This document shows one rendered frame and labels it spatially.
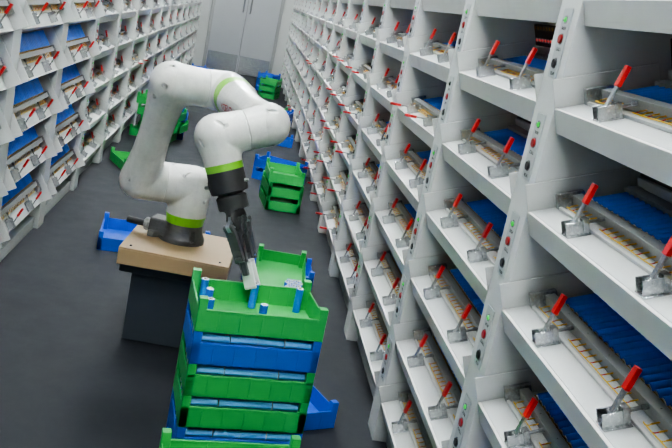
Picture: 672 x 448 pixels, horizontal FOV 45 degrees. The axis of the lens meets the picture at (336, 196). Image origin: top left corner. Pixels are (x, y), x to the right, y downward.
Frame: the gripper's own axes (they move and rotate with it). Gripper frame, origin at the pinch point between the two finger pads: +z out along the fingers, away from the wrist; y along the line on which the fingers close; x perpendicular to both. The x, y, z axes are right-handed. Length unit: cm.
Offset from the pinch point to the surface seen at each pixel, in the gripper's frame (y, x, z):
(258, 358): 14.0, 3.6, 17.2
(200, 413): 19.5, -11.3, 26.6
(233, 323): 17.5, 1.2, 7.2
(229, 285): 0.0, -6.1, 2.1
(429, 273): -30, 38, 14
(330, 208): -227, -49, 16
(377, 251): -97, 7, 18
